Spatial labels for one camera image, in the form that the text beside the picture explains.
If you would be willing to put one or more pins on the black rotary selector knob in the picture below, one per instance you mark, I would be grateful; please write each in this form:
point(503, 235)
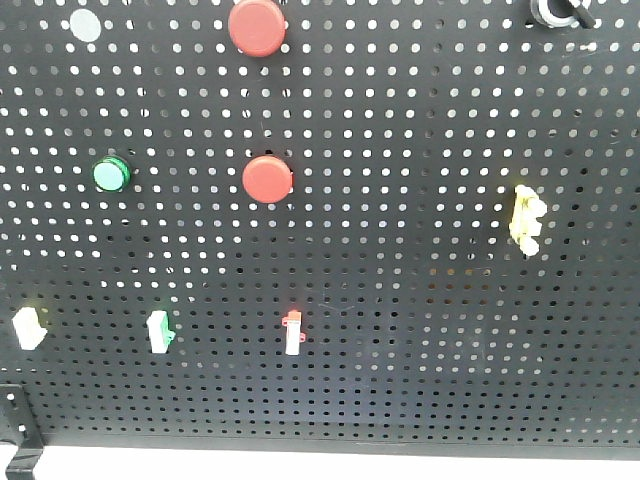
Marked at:
point(562, 14)

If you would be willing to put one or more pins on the lower red push button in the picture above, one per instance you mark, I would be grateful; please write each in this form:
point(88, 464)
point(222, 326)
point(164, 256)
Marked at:
point(267, 179)

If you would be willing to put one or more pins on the red push button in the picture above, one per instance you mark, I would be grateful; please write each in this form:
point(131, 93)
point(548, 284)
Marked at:
point(257, 27)
point(267, 179)

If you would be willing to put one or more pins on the green round push button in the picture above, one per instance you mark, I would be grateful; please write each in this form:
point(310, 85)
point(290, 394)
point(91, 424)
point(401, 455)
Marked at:
point(111, 173)

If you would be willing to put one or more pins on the upper red push button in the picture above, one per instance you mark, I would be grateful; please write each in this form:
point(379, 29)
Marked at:
point(257, 27)

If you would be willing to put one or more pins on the black perforated pegboard panel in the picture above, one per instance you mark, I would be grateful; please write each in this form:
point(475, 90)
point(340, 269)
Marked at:
point(407, 126)

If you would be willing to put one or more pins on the grey round plug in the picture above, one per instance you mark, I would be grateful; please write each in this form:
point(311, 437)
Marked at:
point(85, 25)

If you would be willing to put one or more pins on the white standing desk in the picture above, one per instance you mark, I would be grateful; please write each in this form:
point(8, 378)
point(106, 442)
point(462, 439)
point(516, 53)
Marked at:
point(130, 463)

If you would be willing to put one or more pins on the white red toggle switch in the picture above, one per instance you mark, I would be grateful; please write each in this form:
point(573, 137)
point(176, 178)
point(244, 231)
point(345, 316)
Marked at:
point(294, 336)

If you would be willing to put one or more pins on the white green toggle switch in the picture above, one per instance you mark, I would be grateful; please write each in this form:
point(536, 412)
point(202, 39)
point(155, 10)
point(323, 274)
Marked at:
point(160, 335)

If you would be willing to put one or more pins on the yellow handle switch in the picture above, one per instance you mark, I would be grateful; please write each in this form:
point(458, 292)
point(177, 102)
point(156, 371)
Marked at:
point(525, 227)

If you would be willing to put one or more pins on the white yellow toggle switch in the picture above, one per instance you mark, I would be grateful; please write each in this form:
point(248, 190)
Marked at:
point(30, 333)

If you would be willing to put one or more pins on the left black clamp bracket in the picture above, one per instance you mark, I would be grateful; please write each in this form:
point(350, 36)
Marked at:
point(19, 428)

